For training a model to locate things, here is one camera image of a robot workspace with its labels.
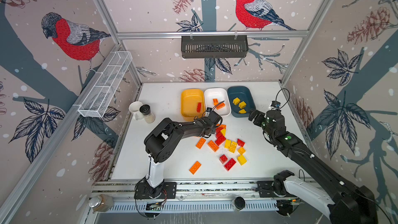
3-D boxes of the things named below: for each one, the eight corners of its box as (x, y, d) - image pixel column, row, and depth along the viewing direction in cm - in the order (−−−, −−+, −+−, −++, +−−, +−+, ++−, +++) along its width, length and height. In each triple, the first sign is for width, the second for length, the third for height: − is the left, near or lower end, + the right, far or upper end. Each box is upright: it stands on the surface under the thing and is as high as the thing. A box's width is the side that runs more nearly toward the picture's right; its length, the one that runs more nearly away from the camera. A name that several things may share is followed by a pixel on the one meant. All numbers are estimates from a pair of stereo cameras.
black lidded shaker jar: (143, 123, 99) (138, 113, 91) (146, 114, 103) (141, 104, 95) (154, 123, 99) (149, 113, 91) (156, 114, 103) (152, 104, 95)
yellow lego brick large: (222, 147, 89) (222, 146, 88) (225, 139, 93) (226, 138, 91) (234, 153, 87) (235, 152, 85) (237, 145, 90) (238, 143, 89)
